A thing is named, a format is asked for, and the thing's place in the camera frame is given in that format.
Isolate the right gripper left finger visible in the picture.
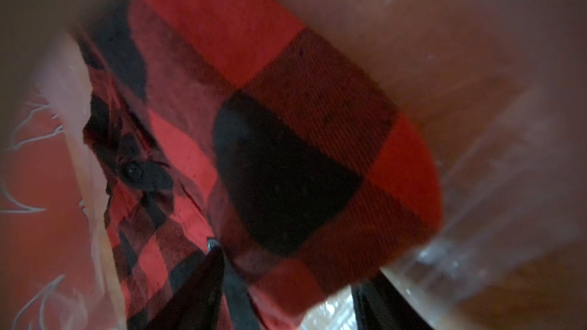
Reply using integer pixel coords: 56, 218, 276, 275
147, 246, 225, 330

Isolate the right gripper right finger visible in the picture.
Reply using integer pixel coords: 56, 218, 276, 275
351, 272, 433, 330

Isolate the red black plaid shirt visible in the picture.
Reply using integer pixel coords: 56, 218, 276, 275
76, 0, 443, 329

